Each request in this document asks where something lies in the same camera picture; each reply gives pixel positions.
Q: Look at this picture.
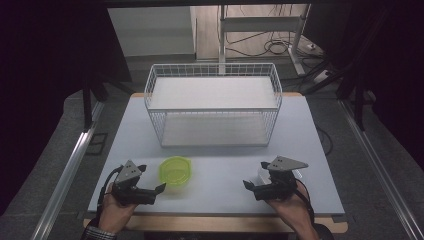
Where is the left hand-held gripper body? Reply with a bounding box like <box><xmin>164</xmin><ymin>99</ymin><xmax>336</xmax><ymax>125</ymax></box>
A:
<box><xmin>110</xmin><ymin>159</ymin><xmax>158</xmax><ymax>206</ymax></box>

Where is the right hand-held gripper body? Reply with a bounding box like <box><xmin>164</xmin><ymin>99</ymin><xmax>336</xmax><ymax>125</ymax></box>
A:
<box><xmin>252</xmin><ymin>155</ymin><xmax>310</xmax><ymax>202</ymax></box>

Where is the green translucent plastic bowl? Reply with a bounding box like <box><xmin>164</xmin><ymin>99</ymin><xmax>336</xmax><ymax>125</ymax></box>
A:
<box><xmin>158</xmin><ymin>155</ymin><xmax>193</xmax><ymax>189</ymax></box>

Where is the white wire rack shelf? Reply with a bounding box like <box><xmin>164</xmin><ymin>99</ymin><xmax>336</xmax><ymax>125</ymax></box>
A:
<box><xmin>143</xmin><ymin>62</ymin><xmax>284</xmax><ymax>148</ymax></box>

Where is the person's right hand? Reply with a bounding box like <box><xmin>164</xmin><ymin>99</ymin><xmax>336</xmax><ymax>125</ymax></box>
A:
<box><xmin>265</xmin><ymin>181</ymin><xmax>318</xmax><ymax>235</ymax></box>

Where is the person's left hand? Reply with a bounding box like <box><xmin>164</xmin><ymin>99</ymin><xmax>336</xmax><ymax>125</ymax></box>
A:
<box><xmin>98</xmin><ymin>182</ymin><xmax>139</xmax><ymax>235</ymax></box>

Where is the black floor plate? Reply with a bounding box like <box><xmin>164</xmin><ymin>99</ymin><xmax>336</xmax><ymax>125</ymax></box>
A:
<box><xmin>84</xmin><ymin>132</ymin><xmax>109</xmax><ymax>156</ymax></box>

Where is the black metal stand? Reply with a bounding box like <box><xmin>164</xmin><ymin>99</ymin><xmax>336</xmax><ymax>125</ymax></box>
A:
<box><xmin>81</xmin><ymin>78</ymin><xmax>110</xmax><ymax>133</ymax></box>
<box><xmin>335</xmin><ymin>74</ymin><xmax>368</xmax><ymax>132</ymax></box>

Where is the white power strip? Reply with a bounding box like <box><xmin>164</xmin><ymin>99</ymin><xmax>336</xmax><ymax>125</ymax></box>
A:
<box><xmin>311</xmin><ymin>68</ymin><xmax>334</xmax><ymax>84</ymax></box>

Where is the dark curtain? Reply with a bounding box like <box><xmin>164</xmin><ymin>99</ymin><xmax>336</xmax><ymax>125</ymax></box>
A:
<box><xmin>0</xmin><ymin>0</ymin><xmax>133</xmax><ymax>214</ymax></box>
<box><xmin>303</xmin><ymin>3</ymin><xmax>424</xmax><ymax>171</ymax></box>

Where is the white panel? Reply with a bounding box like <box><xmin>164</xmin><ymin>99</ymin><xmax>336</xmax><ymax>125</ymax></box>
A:
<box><xmin>107</xmin><ymin>6</ymin><xmax>197</xmax><ymax>58</ymax></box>

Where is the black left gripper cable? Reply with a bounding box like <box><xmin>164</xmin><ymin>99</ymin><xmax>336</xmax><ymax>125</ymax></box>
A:
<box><xmin>96</xmin><ymin>165</ymin><xmax>124</xmax><ymax>228</ymax></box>

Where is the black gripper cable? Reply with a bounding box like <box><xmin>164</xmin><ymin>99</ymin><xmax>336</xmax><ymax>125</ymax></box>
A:
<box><xmin>96</xmin><ymin>165</ymin><xmax>124</xmax><ymax>228</ymax></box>
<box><xmin>294</xmin><ymin>178</ymin><xmax>316</xmax><ymax>225</ymax></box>

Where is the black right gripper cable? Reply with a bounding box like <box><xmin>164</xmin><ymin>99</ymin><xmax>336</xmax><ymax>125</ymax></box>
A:
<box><xmin>294</xmin><ymin>178</ymin><xmax>316</xmax><ymax>225</ymax></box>

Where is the black cable beside table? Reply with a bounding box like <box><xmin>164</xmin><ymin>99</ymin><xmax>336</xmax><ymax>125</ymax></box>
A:
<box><xmin>314</xmin><ymin>124</ymin><xmax>334</xmax><ymax>157</ymax></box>

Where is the aluminium floor rail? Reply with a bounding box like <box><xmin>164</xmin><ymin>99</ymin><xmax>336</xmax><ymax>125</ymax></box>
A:
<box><xmin>338</xmin><ymin>99</ymin><xmax>424</xmax><ymax>240</ymax></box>
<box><xmin>30</xmin><ymin>100</ymin><xmax>105</xmax><ymax>240</ymax></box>

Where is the bundle of black floor cables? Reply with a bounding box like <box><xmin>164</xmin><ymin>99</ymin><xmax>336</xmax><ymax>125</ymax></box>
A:
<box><xmin>224</xmin><ymin>31</ymin><xmax>316</xmax><ymax>58</ymax></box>

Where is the white metal desk frame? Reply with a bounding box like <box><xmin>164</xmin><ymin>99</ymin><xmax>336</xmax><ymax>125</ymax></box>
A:
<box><xmin>218</xmin><ymin>4</ymin><xmax>312</xmax><ymax>77</ymax></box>

